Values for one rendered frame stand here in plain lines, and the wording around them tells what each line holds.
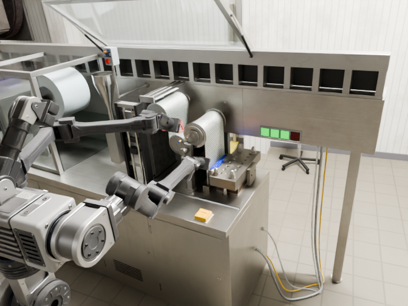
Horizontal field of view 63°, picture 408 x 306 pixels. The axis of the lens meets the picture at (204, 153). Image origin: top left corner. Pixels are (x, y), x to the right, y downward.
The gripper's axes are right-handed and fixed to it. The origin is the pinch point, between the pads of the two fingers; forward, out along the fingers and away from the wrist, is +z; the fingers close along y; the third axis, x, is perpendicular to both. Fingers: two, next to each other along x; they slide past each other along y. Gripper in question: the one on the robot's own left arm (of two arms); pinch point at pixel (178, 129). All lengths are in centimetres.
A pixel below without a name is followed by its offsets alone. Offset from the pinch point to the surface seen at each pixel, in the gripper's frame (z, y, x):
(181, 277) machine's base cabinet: 49, -2, -80
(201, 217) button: 16.9, 16.7, -40.5
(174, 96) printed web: 18.3, -20.8, 24.3
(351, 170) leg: 75, 79, 7
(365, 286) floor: 139, 97, -62
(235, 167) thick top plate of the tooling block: 39.1, 20.0, -8.3
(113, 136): 28, -68, -4
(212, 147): 29.7, 6.8, -0.5
